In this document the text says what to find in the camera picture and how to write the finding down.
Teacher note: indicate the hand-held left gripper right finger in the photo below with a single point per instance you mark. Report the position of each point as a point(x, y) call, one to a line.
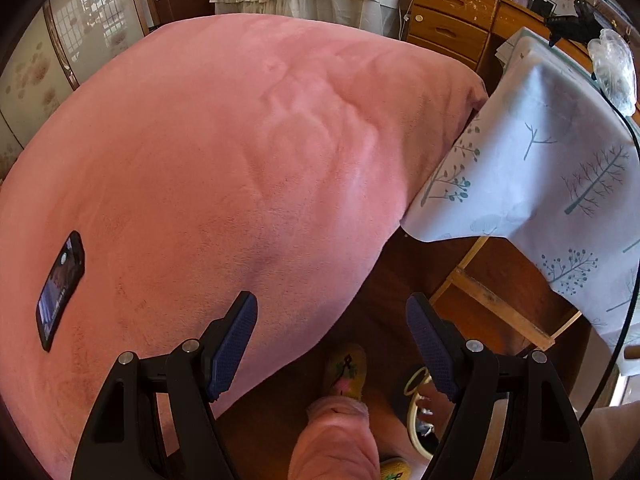
point(430, 350)

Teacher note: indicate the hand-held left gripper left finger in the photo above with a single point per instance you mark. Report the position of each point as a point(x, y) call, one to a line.
point(235, 345)

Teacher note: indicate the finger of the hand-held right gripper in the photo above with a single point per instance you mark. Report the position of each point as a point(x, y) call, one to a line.
point(561, 27)

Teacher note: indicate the round cream rimmed trash bin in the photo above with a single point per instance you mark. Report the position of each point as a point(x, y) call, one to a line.
point(411, 425)

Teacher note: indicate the person's right forearm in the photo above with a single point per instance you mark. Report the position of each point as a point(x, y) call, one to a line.
point(615, 440)

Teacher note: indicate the clear plastic bag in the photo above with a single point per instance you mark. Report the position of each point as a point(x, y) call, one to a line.
point(612, 70)

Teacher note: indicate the yellow embroidered slipper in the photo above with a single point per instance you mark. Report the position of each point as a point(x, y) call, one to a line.
point(345, 370)
point(395, 467)

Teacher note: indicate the wooden dresser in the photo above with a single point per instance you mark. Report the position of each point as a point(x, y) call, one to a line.
point(450, 10)

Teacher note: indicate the person's left leg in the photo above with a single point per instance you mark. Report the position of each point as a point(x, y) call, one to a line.
point(335, 440)

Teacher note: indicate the tree print tablecloth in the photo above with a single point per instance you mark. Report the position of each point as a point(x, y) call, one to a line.
point(550, 185)

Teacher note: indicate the black smartphone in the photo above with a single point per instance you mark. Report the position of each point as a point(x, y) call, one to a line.
point(60, 290)

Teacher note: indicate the pink blanket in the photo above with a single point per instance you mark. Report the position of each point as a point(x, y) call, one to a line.
point(225, 160)

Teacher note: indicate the frosted glass sliding door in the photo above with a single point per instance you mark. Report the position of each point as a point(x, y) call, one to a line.
point(90, 25)

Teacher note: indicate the black picture frame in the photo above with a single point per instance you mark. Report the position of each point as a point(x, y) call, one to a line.
point(542, 4)

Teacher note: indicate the wooden table frame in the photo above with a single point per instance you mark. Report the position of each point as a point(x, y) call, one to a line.
point(500, 305)

